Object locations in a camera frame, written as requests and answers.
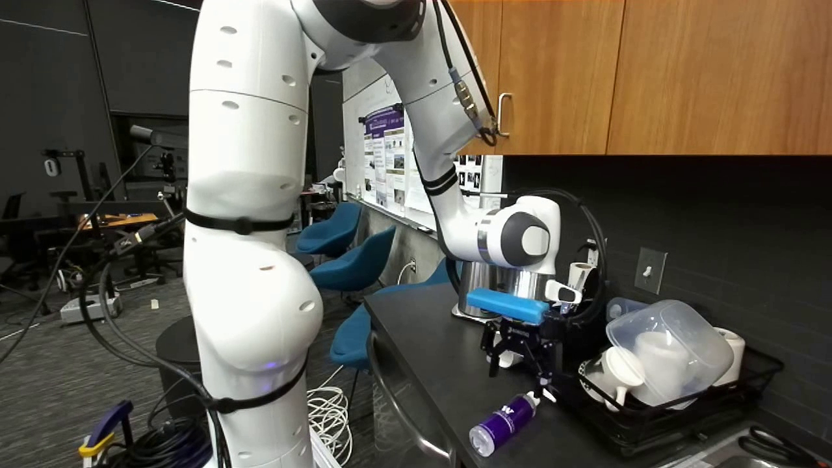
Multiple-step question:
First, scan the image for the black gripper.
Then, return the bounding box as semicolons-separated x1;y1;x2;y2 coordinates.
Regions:
480;316;566;405

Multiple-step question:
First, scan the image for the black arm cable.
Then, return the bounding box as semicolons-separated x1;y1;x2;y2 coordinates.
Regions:
432;0;611;352

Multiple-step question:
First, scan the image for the gray floor box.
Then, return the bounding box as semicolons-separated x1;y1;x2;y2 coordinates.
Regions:
57;292;121;325

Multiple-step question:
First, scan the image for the stainless steel electric kettle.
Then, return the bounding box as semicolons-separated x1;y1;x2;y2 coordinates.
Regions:
447;257;515;329

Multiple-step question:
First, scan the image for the white plastic tumbler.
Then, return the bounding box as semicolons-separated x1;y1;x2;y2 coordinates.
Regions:
628;331;694;405

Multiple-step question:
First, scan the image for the silver cabinet handle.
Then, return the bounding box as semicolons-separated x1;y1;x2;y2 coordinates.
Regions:
494;90;516;143

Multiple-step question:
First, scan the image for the white round cup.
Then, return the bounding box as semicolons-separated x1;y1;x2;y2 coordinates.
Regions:
709;325;745;391

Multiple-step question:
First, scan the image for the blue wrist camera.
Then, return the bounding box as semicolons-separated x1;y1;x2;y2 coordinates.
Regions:
463;290;551;329

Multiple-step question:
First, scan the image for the wooden cabinet door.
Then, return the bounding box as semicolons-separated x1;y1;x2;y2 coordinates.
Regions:
450;0;628;160
605;0;832;160

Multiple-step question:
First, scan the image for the black cable bundle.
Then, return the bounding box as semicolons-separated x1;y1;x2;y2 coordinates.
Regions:
120;415;218;468

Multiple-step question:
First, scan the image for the black wire dish rack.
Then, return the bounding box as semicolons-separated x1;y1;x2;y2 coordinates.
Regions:
559;342;809;464

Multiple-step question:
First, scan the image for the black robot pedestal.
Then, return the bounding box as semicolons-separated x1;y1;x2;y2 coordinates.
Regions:
152;316;216;420

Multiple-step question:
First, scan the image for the cluttered wooden desk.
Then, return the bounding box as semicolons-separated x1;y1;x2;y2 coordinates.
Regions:
73;209;166;238

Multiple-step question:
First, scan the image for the clear plastic food container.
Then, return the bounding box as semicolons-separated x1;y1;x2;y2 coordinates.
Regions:
602;298;735;411

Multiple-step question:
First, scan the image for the white funnel shaped cup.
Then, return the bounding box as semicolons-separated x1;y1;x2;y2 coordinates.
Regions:
576;344;649;411

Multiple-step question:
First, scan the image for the research poster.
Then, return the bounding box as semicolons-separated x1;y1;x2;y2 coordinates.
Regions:
359;101;436;217

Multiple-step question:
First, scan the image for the white ceramic mug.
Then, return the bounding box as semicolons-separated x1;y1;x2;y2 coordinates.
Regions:
495;347;529;372

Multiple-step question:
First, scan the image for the yellow blue clamp tool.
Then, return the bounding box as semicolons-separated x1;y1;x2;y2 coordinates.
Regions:
74;398;138;464

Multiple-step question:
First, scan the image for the white cable coil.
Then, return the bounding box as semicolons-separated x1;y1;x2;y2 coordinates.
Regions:
304;385;359;468

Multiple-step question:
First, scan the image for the wall light switch plate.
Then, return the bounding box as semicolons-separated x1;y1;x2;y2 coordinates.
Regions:
632;244;670;299

